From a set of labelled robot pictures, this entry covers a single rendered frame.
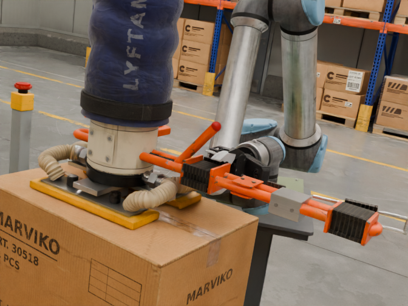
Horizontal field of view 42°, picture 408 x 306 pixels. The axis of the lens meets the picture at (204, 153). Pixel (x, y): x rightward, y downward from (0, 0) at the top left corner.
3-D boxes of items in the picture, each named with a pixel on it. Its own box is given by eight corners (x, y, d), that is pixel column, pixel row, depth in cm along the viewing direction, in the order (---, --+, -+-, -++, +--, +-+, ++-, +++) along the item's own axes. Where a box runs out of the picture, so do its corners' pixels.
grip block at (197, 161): (176, 184, 122) (180, 160, 120) (199, 176, 130) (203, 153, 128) (207, 195, 118) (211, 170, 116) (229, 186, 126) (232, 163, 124)
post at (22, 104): (0, 304, 245) (10, 91, 219) (13, 299, 251) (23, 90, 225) (11, 310, 242) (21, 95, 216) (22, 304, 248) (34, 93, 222)
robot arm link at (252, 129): (240, 155, 216) (244, 113, 212) (281, 163, 211) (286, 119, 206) (227, 164, 203) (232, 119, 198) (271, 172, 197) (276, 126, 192)
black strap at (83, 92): (59, 104, 128) (61, 87, 127) (122, 97, 148) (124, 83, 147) (132, 125, 117) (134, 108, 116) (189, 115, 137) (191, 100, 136)
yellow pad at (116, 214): (28, 187, 134) (29, 168, 133) (58, 179, 143) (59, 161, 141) (132, 231, 118) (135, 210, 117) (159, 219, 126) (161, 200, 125)
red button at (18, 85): (10, 91, 219) (10, 82, 218) (23, 90, 225) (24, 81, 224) (21, 95, 216) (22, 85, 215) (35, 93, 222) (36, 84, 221)
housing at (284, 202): (266, 212, 112) (269, 192, 111) (279, 204, 118) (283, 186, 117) (297, 223, 109) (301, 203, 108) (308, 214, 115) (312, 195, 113)
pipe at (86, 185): (35, 172, 135) (36, 150, 133) (102, 156, 156) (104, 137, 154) (139, 214, 119) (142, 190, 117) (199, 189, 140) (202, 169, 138)
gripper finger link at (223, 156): (194, 154, 122) (212, 160, 131) (216, 161, 120) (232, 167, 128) (198, 141, 122) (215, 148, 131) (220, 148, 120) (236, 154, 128)
